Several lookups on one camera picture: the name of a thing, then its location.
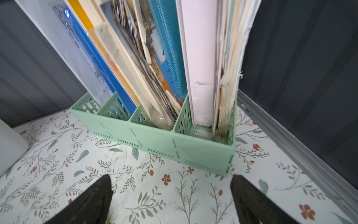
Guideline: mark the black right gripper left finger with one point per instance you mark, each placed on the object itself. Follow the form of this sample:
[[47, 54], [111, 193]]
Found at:
[[91, 207]]

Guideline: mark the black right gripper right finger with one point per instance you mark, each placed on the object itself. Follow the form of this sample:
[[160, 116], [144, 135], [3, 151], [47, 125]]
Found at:
[[253, 207]]

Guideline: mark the translucent white storage box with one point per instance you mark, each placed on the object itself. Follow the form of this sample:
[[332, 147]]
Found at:
[[12, 147]]

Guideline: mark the floral table mat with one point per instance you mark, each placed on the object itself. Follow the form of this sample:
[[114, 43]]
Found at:
[[65, 158]]

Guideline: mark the green plastic file organizer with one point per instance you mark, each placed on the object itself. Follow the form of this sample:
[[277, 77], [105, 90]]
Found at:
[[186, 143]]

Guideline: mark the worn paper stack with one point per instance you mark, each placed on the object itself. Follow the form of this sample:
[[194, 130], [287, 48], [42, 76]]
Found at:
[[235, 21]]

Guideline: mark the white thick binder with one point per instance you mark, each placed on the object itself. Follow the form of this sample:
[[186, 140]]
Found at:
[[198, 28]]

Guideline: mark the blue folder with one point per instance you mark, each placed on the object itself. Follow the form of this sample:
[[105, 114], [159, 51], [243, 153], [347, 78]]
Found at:
[[99, 56]]

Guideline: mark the teal perforated folder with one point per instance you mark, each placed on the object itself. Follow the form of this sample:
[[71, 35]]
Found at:
[[166, 19]]

